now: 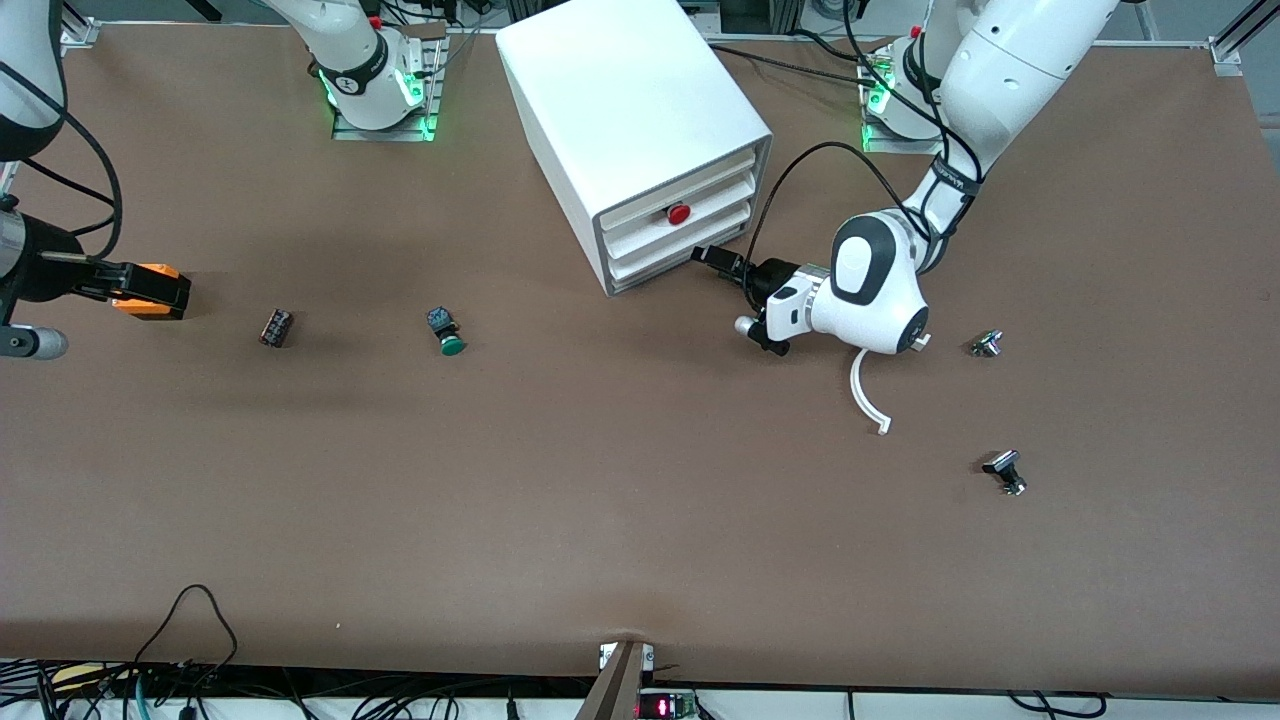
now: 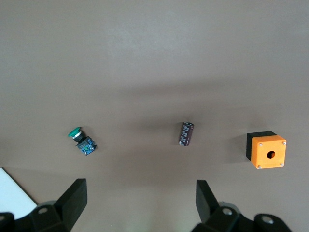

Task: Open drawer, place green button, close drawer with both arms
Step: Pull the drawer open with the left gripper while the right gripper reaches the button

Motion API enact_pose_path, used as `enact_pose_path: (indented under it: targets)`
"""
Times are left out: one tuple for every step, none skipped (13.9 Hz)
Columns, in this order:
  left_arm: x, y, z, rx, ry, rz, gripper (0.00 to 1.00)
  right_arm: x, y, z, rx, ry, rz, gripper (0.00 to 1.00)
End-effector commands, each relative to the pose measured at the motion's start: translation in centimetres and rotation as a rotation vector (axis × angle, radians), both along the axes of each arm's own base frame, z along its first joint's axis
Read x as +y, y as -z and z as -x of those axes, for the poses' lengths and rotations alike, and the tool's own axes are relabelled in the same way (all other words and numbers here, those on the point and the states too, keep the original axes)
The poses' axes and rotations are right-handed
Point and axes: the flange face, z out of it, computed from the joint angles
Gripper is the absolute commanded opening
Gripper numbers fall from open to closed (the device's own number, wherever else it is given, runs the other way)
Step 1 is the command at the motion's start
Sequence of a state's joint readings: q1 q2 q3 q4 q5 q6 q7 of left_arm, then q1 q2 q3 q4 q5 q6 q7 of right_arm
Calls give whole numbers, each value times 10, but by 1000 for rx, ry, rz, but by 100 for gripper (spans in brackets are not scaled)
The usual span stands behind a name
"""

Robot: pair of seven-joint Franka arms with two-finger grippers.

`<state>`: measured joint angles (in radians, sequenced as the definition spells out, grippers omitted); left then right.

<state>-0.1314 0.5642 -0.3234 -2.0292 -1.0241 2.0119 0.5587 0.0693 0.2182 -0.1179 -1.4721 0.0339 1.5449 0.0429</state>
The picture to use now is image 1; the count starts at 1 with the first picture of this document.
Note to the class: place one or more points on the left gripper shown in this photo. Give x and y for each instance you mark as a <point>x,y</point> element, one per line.
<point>773,275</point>

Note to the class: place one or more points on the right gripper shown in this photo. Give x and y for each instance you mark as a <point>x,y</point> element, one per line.
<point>45,272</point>

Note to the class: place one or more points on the green pushbutton switch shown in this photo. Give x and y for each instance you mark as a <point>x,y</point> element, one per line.
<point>452,346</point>

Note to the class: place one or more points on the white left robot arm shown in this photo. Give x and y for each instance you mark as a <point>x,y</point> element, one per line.
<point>1010,70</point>

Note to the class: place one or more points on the orange and black button box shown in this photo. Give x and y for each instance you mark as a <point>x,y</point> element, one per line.
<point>160,290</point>

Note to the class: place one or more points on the red round button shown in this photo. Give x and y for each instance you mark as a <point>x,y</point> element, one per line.
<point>679,213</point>

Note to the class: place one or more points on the small black terminal block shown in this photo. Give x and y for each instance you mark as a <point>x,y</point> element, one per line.
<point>276,328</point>

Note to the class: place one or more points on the chrome tee fitting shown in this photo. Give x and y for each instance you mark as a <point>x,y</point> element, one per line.
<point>987,344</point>

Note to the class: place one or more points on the red LED display module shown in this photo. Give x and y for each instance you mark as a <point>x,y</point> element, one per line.
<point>662,708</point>

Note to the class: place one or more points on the aluminium frame profile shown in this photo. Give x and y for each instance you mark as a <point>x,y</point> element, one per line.
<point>82,32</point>
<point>1228,52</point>

